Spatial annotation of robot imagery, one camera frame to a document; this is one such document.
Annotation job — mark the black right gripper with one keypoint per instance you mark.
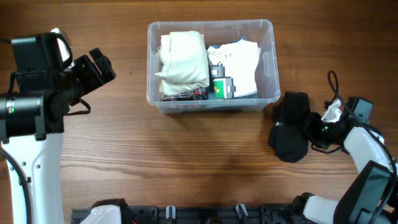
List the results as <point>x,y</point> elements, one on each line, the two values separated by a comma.
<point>314,119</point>

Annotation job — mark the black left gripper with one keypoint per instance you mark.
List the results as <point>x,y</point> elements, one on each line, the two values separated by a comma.
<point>93,76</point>

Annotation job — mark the black garment with tape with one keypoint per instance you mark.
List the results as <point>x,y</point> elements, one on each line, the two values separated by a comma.
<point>286,136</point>

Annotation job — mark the cream sweatshirt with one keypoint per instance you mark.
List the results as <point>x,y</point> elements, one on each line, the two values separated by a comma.
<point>184,62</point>

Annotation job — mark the red plaid shirt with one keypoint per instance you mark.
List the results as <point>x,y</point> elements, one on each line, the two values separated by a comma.
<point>192,95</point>

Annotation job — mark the white printed t-shirt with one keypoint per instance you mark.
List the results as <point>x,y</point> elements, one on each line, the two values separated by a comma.
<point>236,68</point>

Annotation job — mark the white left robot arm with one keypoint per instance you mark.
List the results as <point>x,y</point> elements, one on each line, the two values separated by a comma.
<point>47,82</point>

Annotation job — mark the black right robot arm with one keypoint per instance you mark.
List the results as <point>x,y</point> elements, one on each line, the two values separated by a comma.
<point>372,197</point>

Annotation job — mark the clear plastic storage bin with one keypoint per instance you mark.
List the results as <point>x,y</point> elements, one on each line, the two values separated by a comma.
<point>260,31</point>

